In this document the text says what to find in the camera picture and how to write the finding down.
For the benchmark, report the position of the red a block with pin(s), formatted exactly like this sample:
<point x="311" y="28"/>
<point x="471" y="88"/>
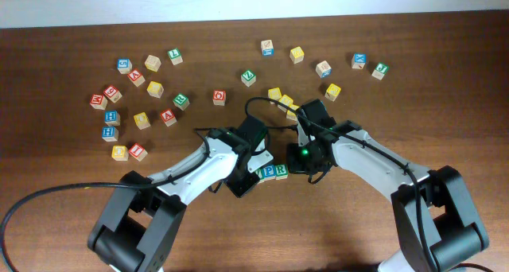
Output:
<point x="136" y="77"/>
<point x="168" y="117"/>

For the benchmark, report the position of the wooden block blue edge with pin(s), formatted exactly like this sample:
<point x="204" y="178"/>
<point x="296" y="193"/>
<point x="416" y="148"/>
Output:
<point x="323" y="69"/>

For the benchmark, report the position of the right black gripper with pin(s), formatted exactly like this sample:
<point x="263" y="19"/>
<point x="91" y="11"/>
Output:
<point x="299" y="165"/>

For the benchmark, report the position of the yellow o block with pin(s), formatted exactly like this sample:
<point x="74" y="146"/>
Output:
<point x="119" y="153"/>
<point x="141" y="120"/>

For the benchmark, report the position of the red M block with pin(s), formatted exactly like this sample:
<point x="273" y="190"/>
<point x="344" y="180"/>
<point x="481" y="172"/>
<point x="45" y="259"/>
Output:
<point x="98" y="102"/>

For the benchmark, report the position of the green J block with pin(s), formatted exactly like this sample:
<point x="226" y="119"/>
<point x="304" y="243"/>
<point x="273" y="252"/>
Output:
<point x="380" y="71"/>

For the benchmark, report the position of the blue 5 block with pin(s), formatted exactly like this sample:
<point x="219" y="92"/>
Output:
<point x="124" y="65"/>

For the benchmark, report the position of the yellow cluster block lower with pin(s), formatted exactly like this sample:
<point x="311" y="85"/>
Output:
<point x="291" y="113"/>

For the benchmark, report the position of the top yellow block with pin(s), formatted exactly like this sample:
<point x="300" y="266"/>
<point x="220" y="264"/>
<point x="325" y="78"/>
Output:
<point x="296" y="55"/>

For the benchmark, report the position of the yellow cluster block upper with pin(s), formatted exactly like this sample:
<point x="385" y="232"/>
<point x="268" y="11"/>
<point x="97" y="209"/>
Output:
<point x="274" y="94"/>

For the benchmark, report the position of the red O block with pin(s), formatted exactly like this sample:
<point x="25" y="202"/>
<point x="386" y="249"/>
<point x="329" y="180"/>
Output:
<point x="219" y="97"/>

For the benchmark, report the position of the upper left yellow block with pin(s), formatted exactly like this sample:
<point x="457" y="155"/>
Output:
<point x="155" y="89"/>

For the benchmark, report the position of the blue X block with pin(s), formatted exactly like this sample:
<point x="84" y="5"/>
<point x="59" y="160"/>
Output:
<point x="359" y="60"/>

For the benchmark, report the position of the green Z block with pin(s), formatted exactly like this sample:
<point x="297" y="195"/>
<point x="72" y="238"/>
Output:
<point x="248" y="78"/>

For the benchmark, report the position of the right yellow block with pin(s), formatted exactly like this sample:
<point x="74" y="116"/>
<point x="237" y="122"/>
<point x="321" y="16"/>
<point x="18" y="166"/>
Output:
<point x="332" y="92"/>

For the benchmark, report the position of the yellow cluster block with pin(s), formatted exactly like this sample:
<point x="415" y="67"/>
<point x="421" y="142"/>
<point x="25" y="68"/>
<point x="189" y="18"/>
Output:
<point x="285" y="102"/>
<point x="274" y="94"/>
<point x="291" y="113"/>

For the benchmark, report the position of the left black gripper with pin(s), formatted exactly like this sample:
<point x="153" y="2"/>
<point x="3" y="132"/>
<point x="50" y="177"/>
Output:
<point x="242" y="184"/>

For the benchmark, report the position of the red 9 block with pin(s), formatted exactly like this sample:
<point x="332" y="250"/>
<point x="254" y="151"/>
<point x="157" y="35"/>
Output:
<point x="112" y="93"/>

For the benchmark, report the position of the green V block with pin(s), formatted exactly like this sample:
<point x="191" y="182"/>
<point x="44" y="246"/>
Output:
<point x="259" y="173"/>

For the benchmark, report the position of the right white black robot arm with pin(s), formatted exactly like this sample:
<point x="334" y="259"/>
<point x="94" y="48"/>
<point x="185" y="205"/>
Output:
<point x="438" y="225"/>

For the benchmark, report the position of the blue P block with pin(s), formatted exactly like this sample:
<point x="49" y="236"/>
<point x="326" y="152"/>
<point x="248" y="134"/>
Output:
<point x="269" y="172"/>

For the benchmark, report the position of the yellow cluster block middle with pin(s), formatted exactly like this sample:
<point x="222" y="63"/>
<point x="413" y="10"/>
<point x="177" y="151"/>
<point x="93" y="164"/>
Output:
<point x="285" y="102"/>

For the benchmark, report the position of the green r block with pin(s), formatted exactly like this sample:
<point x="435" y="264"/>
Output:
<point x="281" y="172"/>
<point x="181" y="101"/>

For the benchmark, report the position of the upper red A block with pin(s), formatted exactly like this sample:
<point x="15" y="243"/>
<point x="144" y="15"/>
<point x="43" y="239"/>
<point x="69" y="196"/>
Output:
<point x="136" y="77"/>

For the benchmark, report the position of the yellow O block lower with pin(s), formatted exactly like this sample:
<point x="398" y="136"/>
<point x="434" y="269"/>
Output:
<point x="119" y="153"/>

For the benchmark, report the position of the upper blue H block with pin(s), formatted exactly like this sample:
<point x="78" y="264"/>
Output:
<point x="112" y="118"/>

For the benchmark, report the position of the lower red A block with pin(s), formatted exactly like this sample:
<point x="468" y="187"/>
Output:
<point x="168" y="117"/>

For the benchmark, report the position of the blue h block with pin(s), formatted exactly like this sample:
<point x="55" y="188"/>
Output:
<point x="110" y="134"/>
<point x="112" y="118"/>

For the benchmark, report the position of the green L block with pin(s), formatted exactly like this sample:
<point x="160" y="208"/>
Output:
<point x="175" y="56"/>

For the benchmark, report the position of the yellow O block middle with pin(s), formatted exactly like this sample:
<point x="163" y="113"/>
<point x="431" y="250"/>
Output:
<point x="141" y="120"/>

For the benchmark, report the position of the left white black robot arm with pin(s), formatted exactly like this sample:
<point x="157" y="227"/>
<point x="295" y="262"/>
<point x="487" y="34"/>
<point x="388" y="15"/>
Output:
<point x="139" y="224"/>

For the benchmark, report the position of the red I block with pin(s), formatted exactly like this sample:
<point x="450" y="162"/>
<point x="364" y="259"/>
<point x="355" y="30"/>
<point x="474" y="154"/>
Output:
<point x="138" y="152"/>

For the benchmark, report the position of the plain wooden yellow block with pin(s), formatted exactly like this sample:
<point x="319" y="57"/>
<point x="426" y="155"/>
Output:
<point x="153" y="63"/>

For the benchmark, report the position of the wooden block blue side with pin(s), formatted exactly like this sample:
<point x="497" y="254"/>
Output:
<point x="267" y="48"/>

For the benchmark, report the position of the lower blue H block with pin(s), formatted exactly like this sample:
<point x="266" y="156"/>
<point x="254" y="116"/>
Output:
<point x="110" y="134"/>

